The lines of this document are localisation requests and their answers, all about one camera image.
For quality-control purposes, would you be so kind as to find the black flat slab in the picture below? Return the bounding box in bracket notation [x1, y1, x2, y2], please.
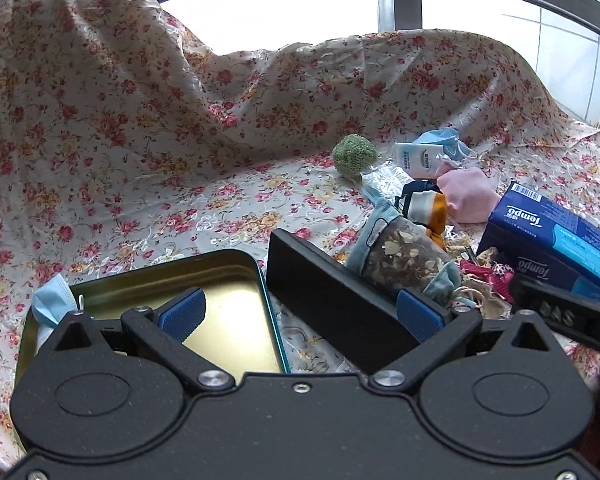
[266, 229, 453, 376]

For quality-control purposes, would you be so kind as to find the blue face mask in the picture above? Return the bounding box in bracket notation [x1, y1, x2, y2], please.
[32, 275, 83, 351]
[412, 127, 478, 163]

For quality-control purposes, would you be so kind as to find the blue tissue box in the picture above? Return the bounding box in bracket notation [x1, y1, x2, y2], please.
[476, 181, 600, 296]

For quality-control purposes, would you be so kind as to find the pink patterned bow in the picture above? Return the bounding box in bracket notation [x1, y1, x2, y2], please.
[457, 255, 516, 302]

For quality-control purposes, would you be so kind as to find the pink velvet pouch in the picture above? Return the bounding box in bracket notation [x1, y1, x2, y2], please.
[437, 169, 501, 224]

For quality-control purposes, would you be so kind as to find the gold metal tin box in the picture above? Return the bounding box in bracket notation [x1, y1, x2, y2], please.
[14, 249, 291, 378]

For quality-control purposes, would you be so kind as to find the floral cloth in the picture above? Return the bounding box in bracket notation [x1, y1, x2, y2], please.
[0, 0, 600, 466]

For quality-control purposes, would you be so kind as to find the beige burlap pouch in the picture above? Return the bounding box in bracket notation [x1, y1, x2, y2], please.
[450, 284, 513, 320]

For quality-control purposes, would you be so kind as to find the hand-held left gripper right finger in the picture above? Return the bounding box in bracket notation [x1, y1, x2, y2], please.
[371, 288, 560, 394]

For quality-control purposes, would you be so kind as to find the blue dried flower sachet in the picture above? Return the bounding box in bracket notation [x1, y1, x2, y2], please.
[345, 205, 463, 306]

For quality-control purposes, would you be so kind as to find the white tissue packet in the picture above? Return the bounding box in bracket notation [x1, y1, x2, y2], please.
[394, 142, 448, 181]

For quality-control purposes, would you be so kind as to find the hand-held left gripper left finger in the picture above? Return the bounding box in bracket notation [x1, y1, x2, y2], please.
[42, 287, 236, 395]

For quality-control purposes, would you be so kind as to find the clear plastic wrapper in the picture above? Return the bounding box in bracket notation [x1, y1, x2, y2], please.
[362, 167, 416, 206]

